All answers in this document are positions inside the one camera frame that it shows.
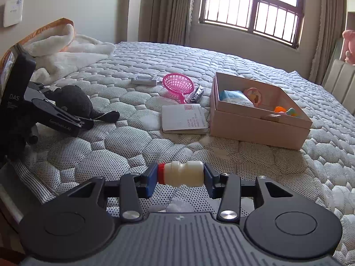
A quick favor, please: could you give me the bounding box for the pink cardboard box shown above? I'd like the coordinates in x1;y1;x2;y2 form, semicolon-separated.
210;72;312;150

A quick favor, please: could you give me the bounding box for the beige padded headboard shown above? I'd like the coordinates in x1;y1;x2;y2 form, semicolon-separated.
322;38;354;115

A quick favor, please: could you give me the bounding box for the white battery charger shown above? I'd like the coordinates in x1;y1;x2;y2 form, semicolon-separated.
130;74;162;86

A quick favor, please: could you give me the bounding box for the orange plastic toy bowl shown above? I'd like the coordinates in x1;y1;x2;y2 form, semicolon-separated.
274;106;300;117

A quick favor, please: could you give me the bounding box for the grey quilted mattress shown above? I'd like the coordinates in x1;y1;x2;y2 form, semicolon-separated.
12;42;354;265

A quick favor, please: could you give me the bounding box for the yellow cup black lid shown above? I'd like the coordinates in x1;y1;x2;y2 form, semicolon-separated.
243;87;262;107

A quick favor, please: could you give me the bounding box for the black plush toy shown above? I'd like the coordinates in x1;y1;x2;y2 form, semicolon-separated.
44;85;120;123

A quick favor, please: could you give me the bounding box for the pink plush bunny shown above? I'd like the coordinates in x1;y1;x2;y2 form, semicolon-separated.
342;29;355;65

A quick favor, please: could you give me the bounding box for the white wall switch panel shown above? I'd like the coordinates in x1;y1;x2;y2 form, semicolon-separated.
3;0;24;28

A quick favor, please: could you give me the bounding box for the beige curtain left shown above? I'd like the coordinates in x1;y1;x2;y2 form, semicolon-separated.
138;0;194;46

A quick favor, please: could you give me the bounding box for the white booklet red print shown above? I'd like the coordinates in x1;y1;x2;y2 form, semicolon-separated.
161;104;209;134

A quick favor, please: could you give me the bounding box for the blue white wipes pack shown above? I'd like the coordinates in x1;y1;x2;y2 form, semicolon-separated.
219;90;254;108

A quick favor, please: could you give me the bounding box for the beige curtain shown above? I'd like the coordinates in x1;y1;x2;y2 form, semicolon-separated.
138;0;194;46
309;0;347;85

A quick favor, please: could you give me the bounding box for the white fluffy blanket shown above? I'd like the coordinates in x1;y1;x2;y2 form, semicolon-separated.
31;31;116;85

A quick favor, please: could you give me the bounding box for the beige curtain right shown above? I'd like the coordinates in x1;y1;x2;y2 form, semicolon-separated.
309;0;347;85

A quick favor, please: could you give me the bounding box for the orange edged pillow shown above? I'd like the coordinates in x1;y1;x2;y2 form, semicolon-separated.
0;17;76;64

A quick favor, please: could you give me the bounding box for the small yogurt drink bottle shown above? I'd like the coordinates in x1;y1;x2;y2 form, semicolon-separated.
157;161;204;187

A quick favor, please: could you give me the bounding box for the pink plastic toy basket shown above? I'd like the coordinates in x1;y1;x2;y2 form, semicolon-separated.
162;73;195;104

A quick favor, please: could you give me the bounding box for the window with metal bars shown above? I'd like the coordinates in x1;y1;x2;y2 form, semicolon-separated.
199;0;304;49

